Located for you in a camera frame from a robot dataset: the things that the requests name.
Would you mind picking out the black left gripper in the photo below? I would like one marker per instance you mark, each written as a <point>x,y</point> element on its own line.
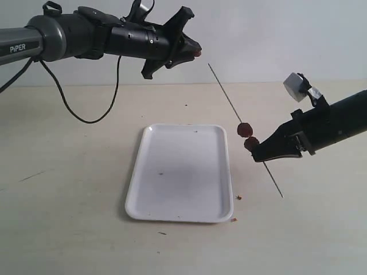
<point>159,45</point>

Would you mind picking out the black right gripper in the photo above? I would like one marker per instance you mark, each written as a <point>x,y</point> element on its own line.
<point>307,131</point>

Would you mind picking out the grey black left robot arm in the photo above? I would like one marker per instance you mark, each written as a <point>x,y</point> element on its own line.
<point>88,33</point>

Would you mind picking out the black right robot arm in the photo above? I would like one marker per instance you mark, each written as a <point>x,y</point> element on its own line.
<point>350,114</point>

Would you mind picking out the white rectangular tray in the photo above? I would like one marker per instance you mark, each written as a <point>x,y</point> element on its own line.
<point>181,174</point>

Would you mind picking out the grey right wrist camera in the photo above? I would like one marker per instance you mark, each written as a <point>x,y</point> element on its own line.
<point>298,87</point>

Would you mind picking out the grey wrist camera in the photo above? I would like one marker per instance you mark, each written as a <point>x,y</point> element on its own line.
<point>298,87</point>
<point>139,12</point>

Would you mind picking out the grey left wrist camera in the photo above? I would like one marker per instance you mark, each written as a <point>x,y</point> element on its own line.
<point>139,12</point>

